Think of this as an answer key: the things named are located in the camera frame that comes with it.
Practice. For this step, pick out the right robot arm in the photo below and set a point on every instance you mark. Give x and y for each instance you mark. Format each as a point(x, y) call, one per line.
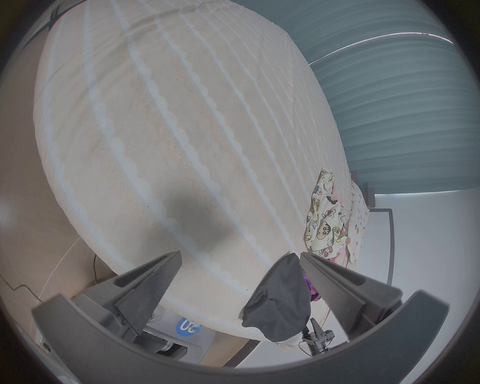
point(318, 337)

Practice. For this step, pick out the pink garment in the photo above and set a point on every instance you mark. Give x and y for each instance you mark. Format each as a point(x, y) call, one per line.
point(337, 255)

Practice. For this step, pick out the grey bedside table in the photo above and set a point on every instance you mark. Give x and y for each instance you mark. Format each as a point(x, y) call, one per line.
point(365, 189)

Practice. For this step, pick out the black T-shirt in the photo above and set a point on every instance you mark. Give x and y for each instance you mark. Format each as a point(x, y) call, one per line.
point(279, 300)

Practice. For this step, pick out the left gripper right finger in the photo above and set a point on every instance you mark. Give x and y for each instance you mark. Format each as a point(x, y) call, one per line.
point(337, 288)

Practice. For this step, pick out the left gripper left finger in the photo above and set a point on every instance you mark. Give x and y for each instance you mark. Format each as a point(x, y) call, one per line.
point(146, 288)

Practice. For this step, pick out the white printed pillow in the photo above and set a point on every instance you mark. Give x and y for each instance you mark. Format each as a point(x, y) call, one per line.
point(358, 225)

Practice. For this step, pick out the purple garment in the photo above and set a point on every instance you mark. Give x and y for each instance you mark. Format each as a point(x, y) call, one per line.
point(312, 288)

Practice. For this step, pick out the bed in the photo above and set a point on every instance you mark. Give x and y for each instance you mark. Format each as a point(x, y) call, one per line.
point(168, 131)

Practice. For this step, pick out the blue-green curtain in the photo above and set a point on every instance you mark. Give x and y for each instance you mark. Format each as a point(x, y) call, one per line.
point(337, 26)
point(405, 120)

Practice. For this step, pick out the white printed pyjama top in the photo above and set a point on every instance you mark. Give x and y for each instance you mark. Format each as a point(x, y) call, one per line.
point(324, 221)

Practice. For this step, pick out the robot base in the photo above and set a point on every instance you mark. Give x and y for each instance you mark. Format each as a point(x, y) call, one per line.
point(187, 330)

